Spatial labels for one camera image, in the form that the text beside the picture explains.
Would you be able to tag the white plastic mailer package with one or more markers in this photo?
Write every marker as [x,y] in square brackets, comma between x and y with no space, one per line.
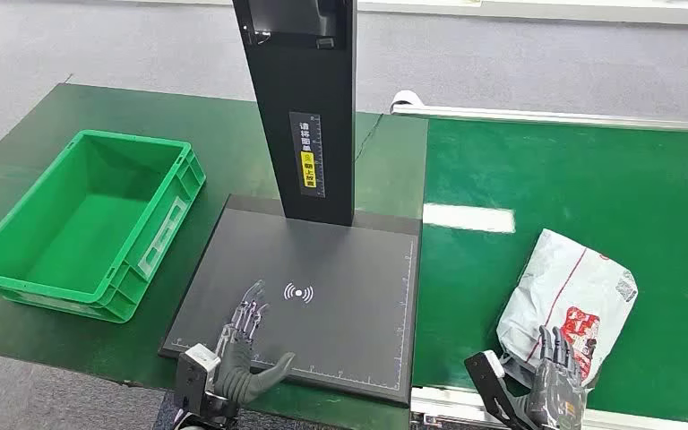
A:
[563,291]

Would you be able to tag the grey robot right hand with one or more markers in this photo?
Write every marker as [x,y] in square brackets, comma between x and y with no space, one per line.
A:
[554,386]

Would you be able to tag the green plastic crate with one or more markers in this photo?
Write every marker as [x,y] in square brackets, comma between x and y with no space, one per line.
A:
[83,219]

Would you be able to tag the silver conveyor side rail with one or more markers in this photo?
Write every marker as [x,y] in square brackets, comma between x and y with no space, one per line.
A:
[557,117]
[451,406]

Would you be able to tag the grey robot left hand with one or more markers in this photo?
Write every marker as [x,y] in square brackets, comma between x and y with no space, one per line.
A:
[238,371]

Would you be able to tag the white conveyor end roller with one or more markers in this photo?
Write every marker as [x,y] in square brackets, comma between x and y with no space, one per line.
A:
[404,98]

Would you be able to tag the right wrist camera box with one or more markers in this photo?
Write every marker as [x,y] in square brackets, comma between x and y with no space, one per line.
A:
[495,386]

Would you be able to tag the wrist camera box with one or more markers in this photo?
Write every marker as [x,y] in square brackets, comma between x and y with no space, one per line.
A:
[495,386]
[194,375]

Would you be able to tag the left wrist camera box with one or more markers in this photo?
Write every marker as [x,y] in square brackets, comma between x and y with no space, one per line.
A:
[194,375]

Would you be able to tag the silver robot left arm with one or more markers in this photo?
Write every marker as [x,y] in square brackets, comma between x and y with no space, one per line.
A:
[204,415]

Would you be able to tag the green conveyor belt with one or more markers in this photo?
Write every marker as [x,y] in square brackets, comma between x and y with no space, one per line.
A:
[587,196]

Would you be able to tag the black weighing device with column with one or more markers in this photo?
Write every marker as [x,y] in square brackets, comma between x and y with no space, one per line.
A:
[314,267]

